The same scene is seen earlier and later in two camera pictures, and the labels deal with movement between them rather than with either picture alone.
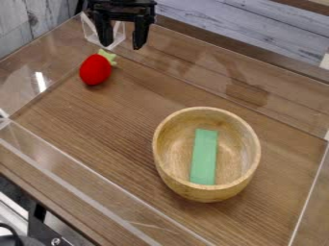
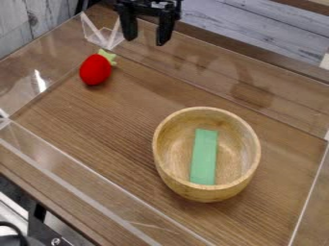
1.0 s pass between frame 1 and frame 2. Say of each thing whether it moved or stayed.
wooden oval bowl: stayed
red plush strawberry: stayed
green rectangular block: stayed
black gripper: moved
